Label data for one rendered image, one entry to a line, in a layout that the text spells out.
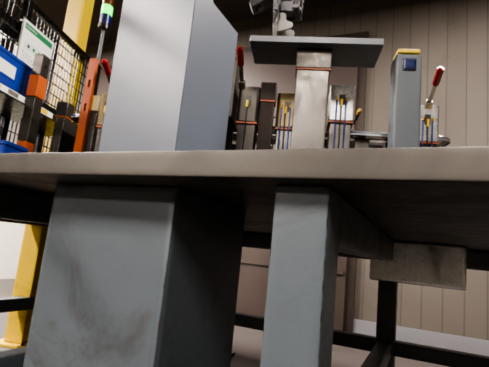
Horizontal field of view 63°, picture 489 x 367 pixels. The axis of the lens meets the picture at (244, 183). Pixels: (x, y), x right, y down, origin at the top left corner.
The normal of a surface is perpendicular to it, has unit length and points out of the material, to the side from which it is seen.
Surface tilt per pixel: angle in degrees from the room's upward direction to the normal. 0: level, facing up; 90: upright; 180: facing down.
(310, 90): 90
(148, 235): 90
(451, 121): 90
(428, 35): 90
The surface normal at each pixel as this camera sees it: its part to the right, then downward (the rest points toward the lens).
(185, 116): 0.91, 0.02
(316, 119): -0.12, -0.18
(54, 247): -0.41, -0.19
